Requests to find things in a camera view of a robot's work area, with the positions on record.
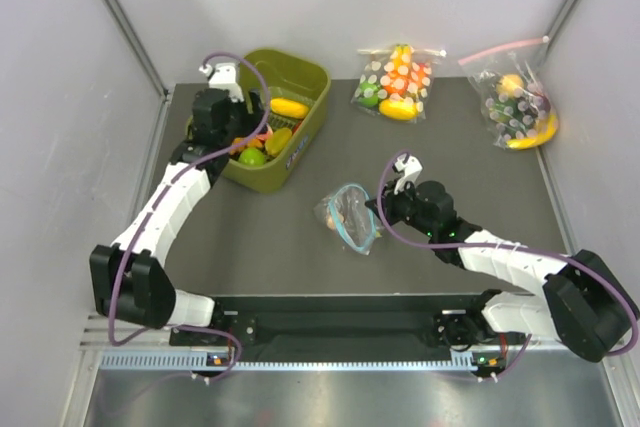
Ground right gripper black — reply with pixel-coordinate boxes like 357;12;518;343
366;177;437;238

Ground orange fake fruit pieces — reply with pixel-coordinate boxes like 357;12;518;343
232;131;273;151

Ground green fake apple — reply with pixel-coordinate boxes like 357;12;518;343
238;147;267;167

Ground blue zip clear bag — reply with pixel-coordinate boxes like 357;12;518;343
314;183;383;255

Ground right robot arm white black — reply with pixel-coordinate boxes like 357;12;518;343
367;181;639;363

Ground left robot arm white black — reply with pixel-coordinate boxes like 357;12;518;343
89;88;266;344

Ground red fake chili pepper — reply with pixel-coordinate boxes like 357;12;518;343
292;121;303;136

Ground beige fake garlic bulb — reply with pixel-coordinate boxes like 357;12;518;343
326;211;344;231

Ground yellow fake lemon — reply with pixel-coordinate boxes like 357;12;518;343
378;99;419;121

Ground polka dot zip bag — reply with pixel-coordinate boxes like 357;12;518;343
351;43;447;123

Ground yellow fake banana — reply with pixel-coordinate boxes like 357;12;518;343
506;112;559;150

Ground pink zip polka bag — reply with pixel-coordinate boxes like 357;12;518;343
458;36;559;151

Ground olive green plastic bin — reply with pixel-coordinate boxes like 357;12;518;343
185;48;332;194

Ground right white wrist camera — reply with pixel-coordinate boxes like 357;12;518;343
393;153;422;194

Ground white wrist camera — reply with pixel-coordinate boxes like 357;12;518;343
199;62;244;102
393;153;422;194

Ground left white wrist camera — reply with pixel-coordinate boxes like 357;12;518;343
199;62;244;102

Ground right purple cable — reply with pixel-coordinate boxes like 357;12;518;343
375;149;640;378

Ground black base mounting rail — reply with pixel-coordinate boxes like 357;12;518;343
205;289;501;355

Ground left aluminium frame post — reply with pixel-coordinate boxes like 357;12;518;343
102;0;168;98

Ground grey slotted cable duct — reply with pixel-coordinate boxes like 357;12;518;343
100;350;501;372

